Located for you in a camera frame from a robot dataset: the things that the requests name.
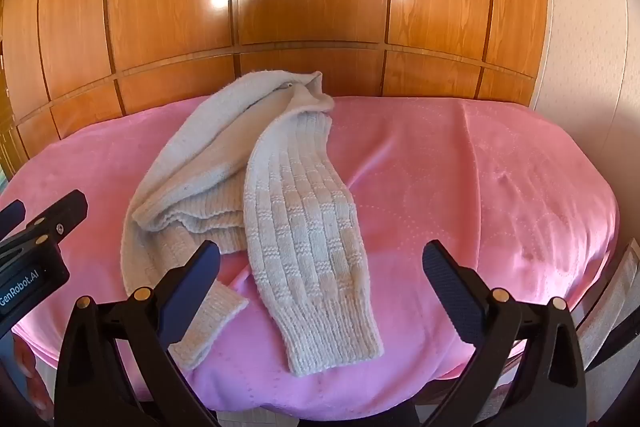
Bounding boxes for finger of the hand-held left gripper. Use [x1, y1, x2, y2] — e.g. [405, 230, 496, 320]
[0, 189, 89, 259]
[0, 200, 27, 239]

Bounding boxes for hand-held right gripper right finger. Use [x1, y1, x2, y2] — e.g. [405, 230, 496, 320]
[422, 239, 588, 427]

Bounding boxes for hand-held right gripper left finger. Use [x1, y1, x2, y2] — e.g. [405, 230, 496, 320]
[54, 240, 222, 427]

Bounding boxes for light grey knitted sweater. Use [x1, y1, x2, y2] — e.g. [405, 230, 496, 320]
[121, 70, 386, 378]

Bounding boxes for person's left hand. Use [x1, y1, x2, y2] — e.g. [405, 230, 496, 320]
[9, 334, 57, 420]

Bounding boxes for pink quilted blanket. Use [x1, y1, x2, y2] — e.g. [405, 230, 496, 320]
[0, 94, 622, 413]

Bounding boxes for beige padded bed edge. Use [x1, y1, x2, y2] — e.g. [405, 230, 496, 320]
[575, 239, 640, 370]

